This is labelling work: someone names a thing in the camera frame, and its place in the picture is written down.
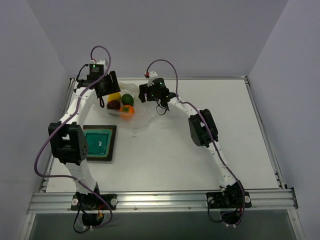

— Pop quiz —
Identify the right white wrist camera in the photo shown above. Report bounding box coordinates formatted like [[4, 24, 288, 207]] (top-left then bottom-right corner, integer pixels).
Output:
[[144, 71, 158, 86]]

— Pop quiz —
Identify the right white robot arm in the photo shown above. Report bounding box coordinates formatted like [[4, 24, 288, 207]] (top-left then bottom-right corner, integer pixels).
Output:
[[138, 71, 245, 207]]

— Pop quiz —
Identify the yellow fake pear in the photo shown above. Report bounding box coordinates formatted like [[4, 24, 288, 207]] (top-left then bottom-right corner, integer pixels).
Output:
[[107, 92, 122, 102]]

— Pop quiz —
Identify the green fake lime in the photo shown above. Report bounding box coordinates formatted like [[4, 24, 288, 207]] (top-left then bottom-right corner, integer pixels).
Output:
[[121, 93, 135, 106]]

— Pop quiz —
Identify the orange fake persimmon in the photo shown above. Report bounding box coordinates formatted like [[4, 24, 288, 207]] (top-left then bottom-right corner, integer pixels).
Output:
[[119, 105, 135, 121]]

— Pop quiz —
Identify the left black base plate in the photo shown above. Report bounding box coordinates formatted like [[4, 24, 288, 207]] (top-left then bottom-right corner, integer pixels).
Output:
[[70, 193, 118, 211]]

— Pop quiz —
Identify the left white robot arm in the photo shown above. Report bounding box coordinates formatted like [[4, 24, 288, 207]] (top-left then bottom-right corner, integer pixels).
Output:
[[48, 59, 120, 210]]

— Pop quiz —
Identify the aluminium front rail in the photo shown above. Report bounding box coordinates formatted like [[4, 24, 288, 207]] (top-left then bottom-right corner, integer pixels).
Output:
[[27, 189, 298, 214]]

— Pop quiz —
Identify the translucent plastic bag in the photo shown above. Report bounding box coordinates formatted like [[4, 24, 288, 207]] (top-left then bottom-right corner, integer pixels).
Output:
[[87, 80, 164, 132]]

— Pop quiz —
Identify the teal square ceramic plate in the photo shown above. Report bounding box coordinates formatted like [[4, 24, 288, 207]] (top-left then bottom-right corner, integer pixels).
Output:
[[83, 125, 117, 163]]

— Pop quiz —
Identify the dark red fake apple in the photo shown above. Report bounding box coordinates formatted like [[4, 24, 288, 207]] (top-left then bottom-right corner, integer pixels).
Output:
[[106, 99, 121, 111]]

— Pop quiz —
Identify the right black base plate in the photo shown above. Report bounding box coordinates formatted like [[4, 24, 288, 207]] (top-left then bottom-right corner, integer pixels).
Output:
[[206, 191, 252, 209]]

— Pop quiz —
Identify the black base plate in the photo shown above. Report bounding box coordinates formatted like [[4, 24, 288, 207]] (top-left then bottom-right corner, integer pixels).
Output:
[[206, 191, 252, 209], [70, 193, 118, 211]]

